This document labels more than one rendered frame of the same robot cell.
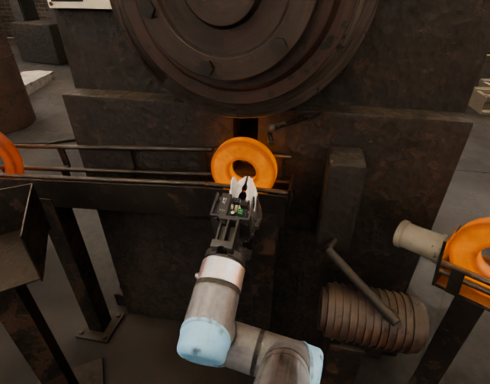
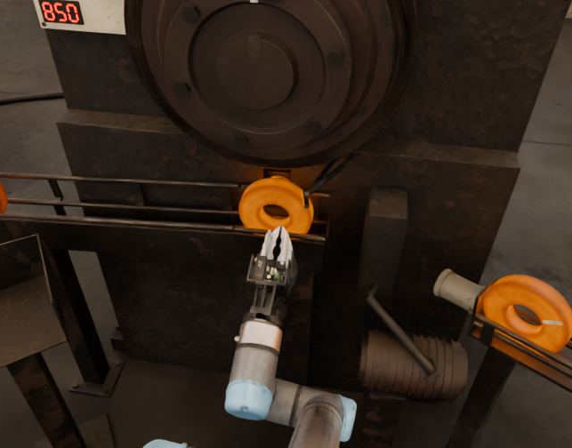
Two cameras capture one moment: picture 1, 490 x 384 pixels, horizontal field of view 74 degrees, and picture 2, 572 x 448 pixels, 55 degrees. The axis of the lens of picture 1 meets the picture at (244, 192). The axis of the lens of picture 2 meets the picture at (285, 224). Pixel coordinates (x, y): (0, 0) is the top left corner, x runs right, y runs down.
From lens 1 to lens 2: 0.43 m
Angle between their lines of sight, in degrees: 9
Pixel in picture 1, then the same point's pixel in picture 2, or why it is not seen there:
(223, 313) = (265, 375)
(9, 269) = (29, 331)
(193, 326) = (239, 388)
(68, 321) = (55, 372)
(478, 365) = (546, 406)
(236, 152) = (268, 196)
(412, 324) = (450, 372)
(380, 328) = (419, 376)
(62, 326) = not seen: hidden behind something
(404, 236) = (443, 287)
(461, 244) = (493, 300)
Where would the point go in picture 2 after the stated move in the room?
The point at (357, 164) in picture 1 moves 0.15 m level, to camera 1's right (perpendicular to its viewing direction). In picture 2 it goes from (397, 214) to (473, 212)
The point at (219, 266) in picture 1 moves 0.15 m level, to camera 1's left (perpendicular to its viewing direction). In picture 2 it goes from (259, 332) to (170, 334)
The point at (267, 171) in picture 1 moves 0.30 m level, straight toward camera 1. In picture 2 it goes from (302, 216) to (300, 336)
